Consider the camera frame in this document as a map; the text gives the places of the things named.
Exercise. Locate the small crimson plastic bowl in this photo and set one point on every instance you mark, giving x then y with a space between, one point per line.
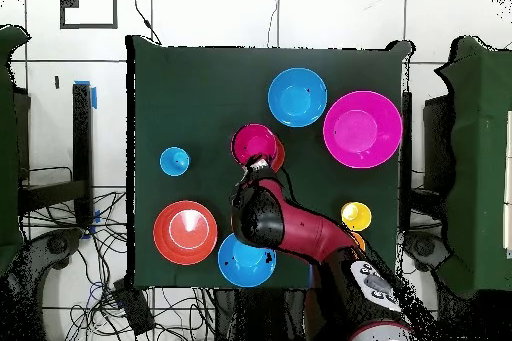
254 143

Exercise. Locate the small orange-red plastic bowl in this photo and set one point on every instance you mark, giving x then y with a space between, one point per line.
279 155

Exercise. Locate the blue plastic bowl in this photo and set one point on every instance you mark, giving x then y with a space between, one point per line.
244 267
297 97

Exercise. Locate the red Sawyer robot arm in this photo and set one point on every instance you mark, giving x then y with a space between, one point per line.
312 233

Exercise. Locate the light blue plastic cup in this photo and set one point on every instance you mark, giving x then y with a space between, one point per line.
172 163

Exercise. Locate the dark green tablecloth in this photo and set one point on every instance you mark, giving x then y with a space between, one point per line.
200 85

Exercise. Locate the large orange-red plastic bowl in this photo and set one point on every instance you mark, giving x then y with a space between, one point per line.
176 237

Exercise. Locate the yellow plastic cup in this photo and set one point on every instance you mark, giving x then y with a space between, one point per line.
356 217

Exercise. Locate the large pink plastic bowl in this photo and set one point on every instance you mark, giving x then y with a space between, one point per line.
362 133

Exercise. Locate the orange plastic cup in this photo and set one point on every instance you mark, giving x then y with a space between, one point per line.
360 240

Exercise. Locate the black power brick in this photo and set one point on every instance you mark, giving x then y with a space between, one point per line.
134 309

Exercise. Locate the black stand base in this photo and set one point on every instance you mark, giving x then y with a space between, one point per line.
424 249
56 245

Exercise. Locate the dark green side cloth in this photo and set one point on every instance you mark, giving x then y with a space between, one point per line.
480 157
10 137

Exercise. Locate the white panel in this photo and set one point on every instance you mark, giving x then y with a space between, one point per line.
508 197

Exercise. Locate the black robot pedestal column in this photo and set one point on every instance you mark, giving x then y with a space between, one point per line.
240 317

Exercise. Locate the black side frame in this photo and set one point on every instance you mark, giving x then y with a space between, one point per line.
438 145

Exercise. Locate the grey square floor frame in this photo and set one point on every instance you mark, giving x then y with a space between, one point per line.
88 26

